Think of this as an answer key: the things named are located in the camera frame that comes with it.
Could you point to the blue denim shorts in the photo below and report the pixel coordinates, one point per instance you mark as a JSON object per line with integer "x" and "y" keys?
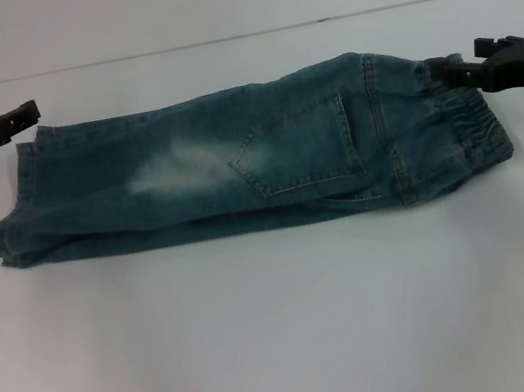
{"x": 248, "y": 173}

